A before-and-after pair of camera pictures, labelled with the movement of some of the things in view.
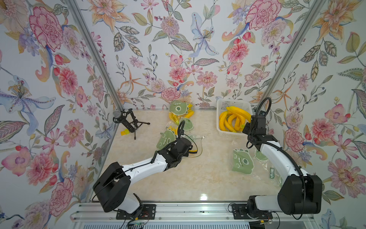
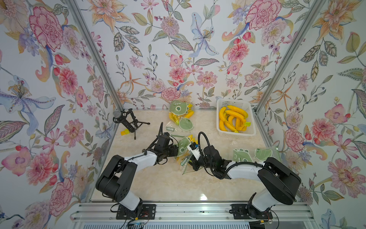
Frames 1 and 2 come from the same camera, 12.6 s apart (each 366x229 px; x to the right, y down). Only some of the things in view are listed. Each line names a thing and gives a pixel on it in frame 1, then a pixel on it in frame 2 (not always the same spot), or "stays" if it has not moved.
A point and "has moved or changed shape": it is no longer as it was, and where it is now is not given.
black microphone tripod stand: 128,119 stays
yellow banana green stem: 228,126 stays
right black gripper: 245,130 -> 194,163
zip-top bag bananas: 169,135 has moved or changed shape
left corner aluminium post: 96,54 stays
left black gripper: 187,151 -> 174,149
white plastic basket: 221,105 stays
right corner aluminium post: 290,55 stays
